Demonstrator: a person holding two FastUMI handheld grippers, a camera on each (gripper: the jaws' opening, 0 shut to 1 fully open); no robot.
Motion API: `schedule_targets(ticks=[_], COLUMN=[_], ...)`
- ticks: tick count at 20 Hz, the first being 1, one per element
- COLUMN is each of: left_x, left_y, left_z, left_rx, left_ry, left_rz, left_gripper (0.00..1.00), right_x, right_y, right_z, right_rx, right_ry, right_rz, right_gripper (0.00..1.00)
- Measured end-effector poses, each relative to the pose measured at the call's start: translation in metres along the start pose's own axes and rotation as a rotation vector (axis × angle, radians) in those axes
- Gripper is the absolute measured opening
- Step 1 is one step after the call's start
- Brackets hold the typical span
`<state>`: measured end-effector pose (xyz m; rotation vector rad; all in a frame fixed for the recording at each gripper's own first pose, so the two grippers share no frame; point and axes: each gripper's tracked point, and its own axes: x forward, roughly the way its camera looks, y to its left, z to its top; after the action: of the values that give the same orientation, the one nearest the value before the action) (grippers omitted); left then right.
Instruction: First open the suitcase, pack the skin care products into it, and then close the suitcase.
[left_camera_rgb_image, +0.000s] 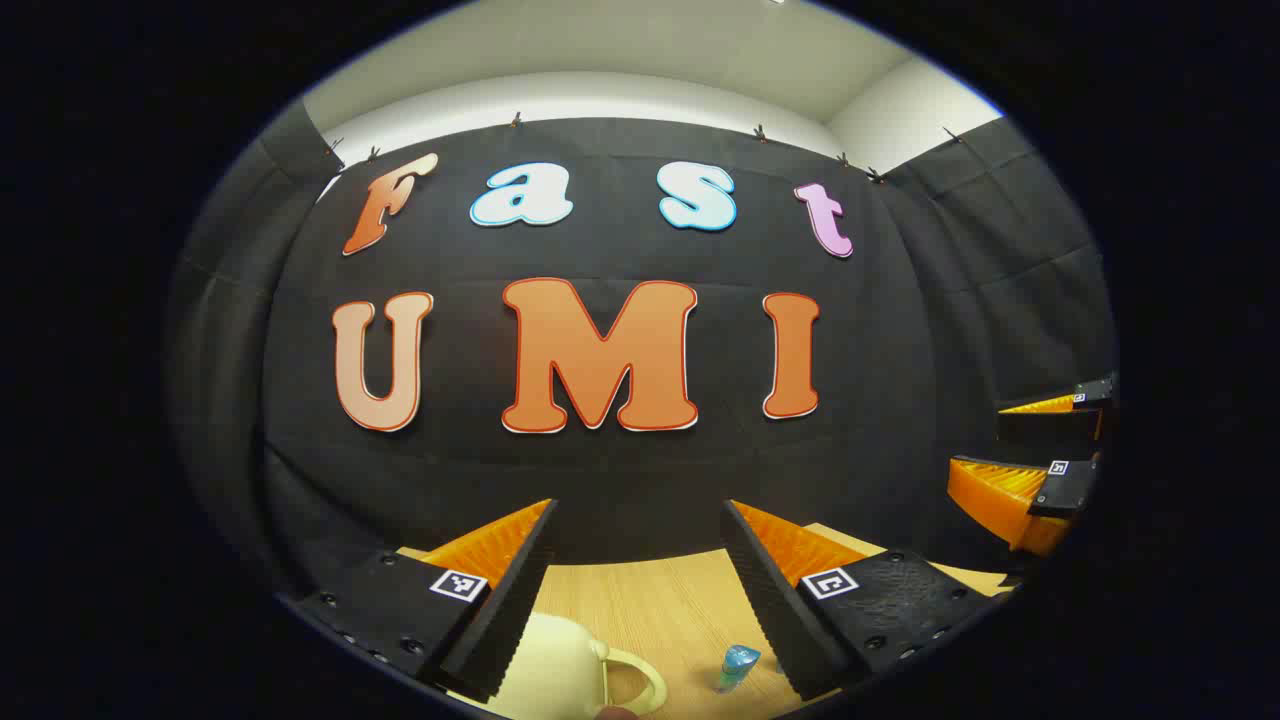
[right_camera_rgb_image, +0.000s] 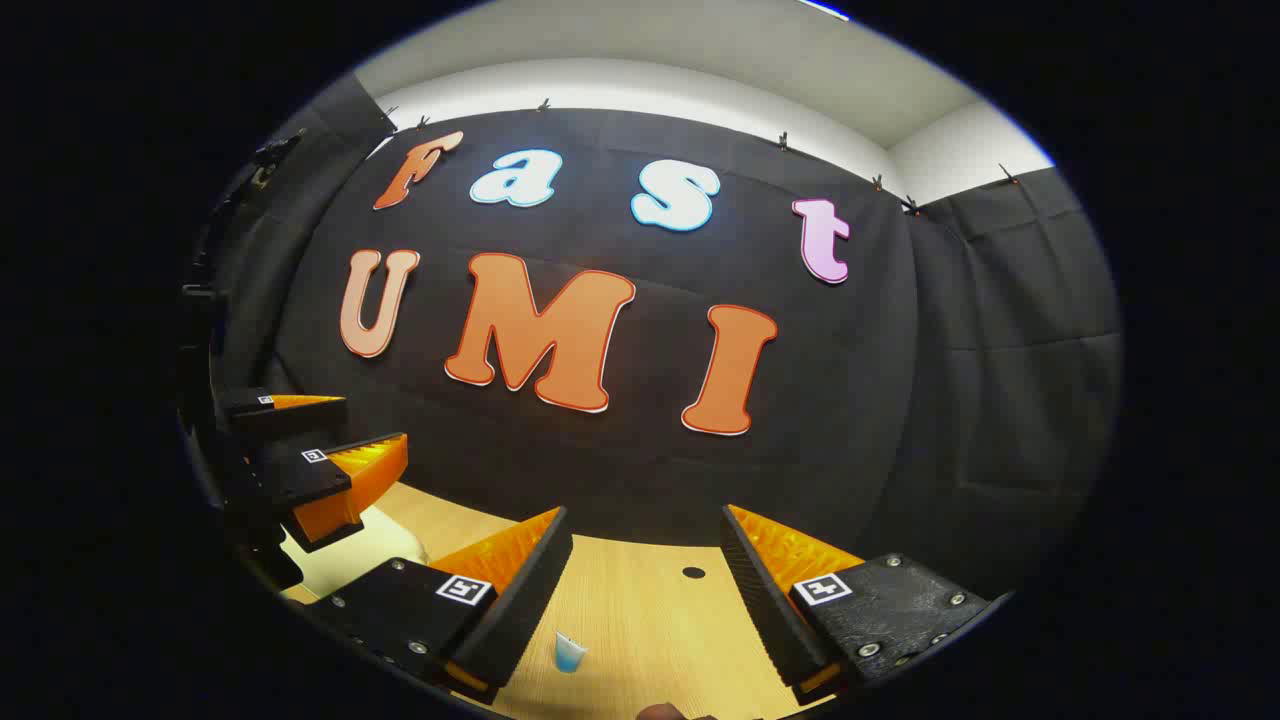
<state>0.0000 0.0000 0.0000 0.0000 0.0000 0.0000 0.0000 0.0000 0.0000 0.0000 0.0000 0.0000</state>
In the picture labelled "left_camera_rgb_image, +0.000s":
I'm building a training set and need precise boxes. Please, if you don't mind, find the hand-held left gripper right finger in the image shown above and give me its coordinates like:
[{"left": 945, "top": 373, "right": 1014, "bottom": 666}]
[{"left": 720, "top": 498, "right": 1016, "bottom": 703}]

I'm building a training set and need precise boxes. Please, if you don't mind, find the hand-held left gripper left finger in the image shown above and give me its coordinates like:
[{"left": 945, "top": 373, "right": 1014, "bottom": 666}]
[{"left": 285, "top": 498, "right": 559, "bottom": 704}]

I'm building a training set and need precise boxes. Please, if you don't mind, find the pale yellow suitcase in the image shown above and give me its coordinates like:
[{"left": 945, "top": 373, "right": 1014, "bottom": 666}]
[{"left": 488, "top": 610, "right": 670, "bottom": 720}]

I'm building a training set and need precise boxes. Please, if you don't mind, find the clear blue bottle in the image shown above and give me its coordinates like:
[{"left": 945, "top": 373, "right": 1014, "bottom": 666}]
[{"left": 714, "top": 644, "right": 762, "bottom": 694}]

